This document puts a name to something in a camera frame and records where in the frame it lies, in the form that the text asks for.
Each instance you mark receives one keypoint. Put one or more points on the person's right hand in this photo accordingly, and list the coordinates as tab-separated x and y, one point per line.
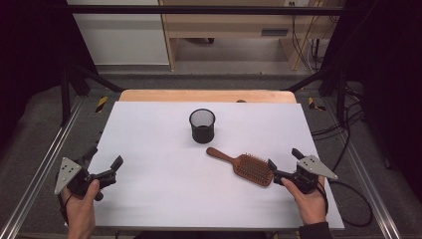
310	205

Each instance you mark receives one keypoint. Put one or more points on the yellow black tape strip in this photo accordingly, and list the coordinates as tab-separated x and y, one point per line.
312	104
101	104

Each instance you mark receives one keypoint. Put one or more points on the black horizontal frame bar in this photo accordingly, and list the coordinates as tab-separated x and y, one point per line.
199	10

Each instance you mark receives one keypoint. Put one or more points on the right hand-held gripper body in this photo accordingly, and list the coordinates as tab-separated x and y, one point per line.
308	176

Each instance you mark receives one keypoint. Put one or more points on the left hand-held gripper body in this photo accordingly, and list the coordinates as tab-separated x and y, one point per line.
74	181

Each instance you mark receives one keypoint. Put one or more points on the person's left hand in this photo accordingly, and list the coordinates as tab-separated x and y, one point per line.
81	210

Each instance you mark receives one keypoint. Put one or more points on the white board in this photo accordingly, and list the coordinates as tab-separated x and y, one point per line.
185	195

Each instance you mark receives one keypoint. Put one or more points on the black mesh cup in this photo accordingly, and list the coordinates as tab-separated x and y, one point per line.
202	132

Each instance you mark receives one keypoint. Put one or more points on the dark curtain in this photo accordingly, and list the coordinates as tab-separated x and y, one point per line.
388	83
33	49

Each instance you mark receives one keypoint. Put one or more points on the black metal stand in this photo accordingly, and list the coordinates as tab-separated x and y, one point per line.
66	96
340	96

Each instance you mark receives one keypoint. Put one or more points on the light wooden desk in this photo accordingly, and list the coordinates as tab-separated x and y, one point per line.
225	25

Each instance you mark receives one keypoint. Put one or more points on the light wooden table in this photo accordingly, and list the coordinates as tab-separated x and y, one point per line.
185	95

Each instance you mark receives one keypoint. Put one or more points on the white cabinet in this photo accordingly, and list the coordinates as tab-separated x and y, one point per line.
126	36

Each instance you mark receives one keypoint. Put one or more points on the aluminium rail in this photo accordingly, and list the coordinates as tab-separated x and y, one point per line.
368	186
40	169

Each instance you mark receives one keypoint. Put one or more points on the brown wooden hairbrush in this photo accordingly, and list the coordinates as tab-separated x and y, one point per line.
252	169

